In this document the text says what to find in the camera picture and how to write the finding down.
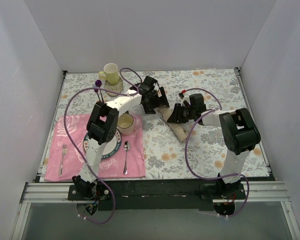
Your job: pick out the floral tablecloth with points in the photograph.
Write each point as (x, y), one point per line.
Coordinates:
(164, 155)

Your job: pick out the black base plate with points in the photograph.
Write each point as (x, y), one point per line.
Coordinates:
(97, 192)
(218, 190)

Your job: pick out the purple plastic spoon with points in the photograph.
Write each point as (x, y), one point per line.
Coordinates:
(98, 83)

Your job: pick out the beige cloth napkin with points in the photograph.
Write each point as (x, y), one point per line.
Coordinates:
(180, 132)

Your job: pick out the white plate teal rim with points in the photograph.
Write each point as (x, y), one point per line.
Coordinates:
(113, 146)

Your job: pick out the yellow mug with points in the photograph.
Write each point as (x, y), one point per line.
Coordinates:
(110, 73)

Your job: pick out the cream mug dark rim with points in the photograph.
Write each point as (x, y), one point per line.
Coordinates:
(126, 124)

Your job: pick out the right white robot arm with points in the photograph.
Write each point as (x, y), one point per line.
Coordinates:
(240, 135)

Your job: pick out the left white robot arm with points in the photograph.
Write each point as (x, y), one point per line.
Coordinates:
(102, 125)

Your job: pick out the purple plastic fork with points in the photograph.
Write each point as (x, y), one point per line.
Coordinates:
(99, 94)

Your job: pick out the aluminium frame rail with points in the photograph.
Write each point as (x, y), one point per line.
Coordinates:
(256, 191)

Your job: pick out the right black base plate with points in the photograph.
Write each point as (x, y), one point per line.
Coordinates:
(218, 190)

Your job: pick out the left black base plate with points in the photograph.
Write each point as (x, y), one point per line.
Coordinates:
(97, 192)

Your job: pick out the silver metal fork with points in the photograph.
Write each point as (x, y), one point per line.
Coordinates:
(64, 152)

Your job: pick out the silver metal spoon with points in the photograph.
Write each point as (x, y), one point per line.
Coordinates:
(126, 149)

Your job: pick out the pink floral placemat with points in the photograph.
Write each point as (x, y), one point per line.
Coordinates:
(110, 168)

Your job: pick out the round woven coaster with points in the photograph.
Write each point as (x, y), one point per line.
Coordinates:
(114, 88)

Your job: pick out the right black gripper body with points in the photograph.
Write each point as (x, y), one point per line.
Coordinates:
(181, 114)

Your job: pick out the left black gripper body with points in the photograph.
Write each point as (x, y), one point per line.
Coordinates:
(155, 101)

